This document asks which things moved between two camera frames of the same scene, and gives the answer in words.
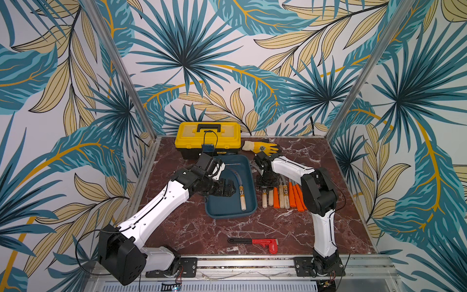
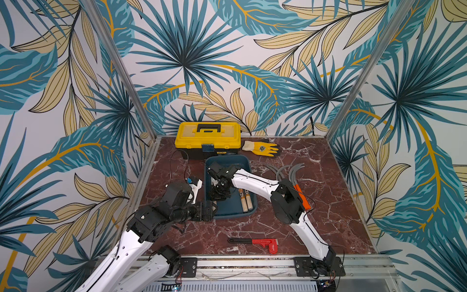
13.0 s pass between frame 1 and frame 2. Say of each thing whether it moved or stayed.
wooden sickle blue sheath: moved
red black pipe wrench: stayed
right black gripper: moved
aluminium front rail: stayed
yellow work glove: stayed
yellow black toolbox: stayed
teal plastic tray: stayed
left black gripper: moved
